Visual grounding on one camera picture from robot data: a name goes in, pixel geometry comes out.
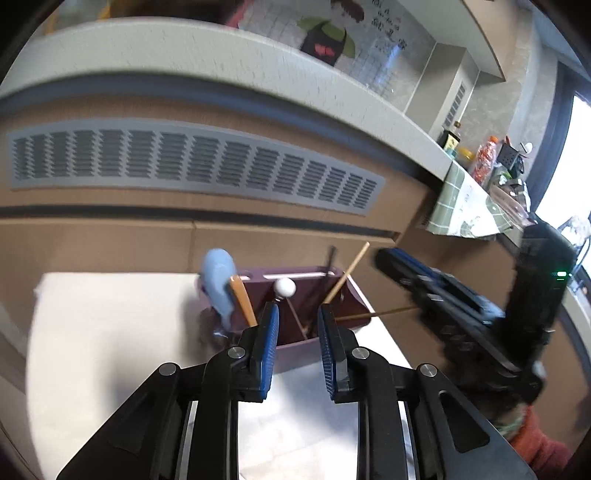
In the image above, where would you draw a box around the black grater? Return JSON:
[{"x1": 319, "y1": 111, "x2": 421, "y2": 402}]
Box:
[{"x1": 496, "y1": 140, "x2": 522, "y2": 175}]

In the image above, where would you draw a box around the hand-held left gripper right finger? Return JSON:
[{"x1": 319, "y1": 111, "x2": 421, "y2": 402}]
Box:
[{"x1": 317, "y1": 305, "x2": 539, "y2": 480}]

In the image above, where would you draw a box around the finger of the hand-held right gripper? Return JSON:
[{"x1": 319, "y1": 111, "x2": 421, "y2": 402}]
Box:
[
  {"x1": 402, "y1": 277, "x2": 522, "y2": 374},
  {"x1": 376, "y1": 248, "x2": 506, "y2": 326}
]

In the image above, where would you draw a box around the blue spoon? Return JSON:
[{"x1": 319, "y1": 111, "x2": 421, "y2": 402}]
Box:
[{"x1": 198, "y1": 248, "x2": 242, "y2": 331}]

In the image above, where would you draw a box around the green checked cloth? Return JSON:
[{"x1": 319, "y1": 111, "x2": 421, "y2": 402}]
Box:
[{"x1": 424, "y1": 161, "x2": 514, "y2": 240}]

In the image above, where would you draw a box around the grey vent grille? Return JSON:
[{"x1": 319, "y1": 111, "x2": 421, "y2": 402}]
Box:
[{"x1": 7, "y1": 119, "x2": 387, "y2": 216}]

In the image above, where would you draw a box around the wooden spoon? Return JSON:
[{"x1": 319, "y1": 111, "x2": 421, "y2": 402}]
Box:
[{"x1": 229, "y1": 274, "x2": 258, "y2": 329}]

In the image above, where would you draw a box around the person's right forearm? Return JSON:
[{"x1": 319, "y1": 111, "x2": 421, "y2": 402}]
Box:
[{"x1": 489, "y1": 401, "x2": 574, "y2": 480}]

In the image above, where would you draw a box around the wooden chopstick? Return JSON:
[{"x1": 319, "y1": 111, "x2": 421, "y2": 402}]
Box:
[
  {"x1": 322, "y1": 241, "x2": 371, "y2": 306},
  {"x1": 334, "y1": 306, "x2": 420, "y2": 322}
]

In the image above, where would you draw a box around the maroon utensil holder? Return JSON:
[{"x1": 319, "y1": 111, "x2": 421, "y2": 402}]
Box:
[{"x1": 196, "y1": 264, "x2": 374, "y2": 374}]

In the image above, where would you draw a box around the dark bottle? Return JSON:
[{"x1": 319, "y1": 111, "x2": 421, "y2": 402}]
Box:
[{"x1": 440, "y1": 121, "x2": 463, "y2": 151}]

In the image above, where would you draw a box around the white ball-ended stick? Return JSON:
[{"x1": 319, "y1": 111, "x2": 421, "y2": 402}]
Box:
[{"x1": 272, "y1": 278, "x2": 309, "y2": 340}]

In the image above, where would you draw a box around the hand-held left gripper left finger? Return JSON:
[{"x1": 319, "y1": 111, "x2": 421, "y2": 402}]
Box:
[{"x1": 56, "y1": 302, "x2": 280, "y2": 480}]

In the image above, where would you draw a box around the wall drawing board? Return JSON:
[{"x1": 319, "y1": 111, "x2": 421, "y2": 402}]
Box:
[{"x1": 238, "y1": 0, "x2": 435, "y2": 112}]

